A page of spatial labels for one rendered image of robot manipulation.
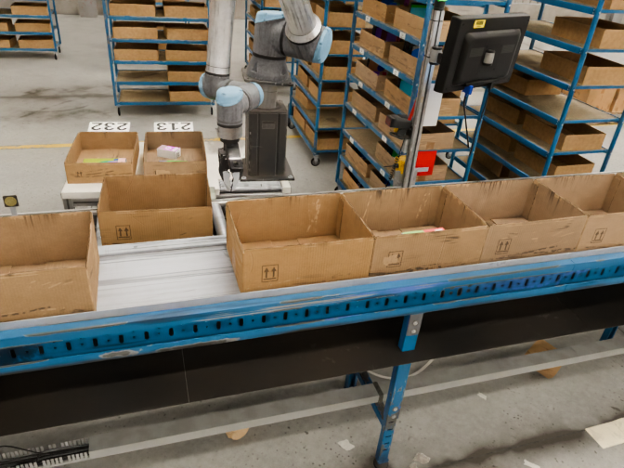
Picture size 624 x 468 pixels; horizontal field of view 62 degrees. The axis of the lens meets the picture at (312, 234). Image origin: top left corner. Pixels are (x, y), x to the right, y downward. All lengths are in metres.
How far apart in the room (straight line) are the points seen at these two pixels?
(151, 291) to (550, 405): 1.90
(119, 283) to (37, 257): 0.27
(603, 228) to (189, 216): 1.45
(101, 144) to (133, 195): 0.70
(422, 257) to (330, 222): 0.35
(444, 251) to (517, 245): 0.28
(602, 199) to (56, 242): 2.05
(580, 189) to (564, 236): 0.43
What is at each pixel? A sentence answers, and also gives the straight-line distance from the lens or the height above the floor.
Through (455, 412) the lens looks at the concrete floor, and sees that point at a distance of 2.55.
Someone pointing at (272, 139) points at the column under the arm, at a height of 0.94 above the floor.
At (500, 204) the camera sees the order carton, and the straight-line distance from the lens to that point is 2.14.
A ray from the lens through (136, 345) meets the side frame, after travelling 1.54.
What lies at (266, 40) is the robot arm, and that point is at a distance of 2.37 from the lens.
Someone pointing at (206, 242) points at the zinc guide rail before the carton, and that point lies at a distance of 1.77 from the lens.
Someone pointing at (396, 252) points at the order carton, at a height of 0.99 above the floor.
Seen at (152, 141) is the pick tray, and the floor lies 0.80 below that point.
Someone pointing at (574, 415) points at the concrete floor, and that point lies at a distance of 2.77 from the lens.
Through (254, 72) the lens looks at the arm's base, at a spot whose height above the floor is 1.24.
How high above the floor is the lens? 1.83
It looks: 31 degrees down
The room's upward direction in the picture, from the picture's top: 5 degrees clockwise
